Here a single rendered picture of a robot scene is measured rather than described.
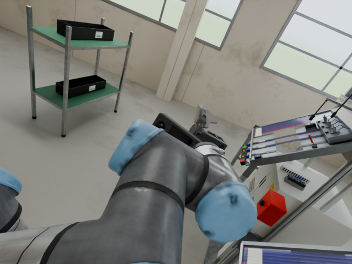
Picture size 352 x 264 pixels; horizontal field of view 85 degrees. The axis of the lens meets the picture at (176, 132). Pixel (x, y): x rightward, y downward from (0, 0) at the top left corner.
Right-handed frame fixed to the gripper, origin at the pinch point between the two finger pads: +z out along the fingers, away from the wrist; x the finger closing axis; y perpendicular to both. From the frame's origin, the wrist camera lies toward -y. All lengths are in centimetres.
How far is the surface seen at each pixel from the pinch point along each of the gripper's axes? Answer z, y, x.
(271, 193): 45, 81, -23
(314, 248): 2, 72, -20
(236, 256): 18, 63, -52
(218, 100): 324, 108, 3
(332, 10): 264, 162, 199
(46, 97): 146, -102, -75
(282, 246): 7, 66, -28
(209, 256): 58, 87, -99
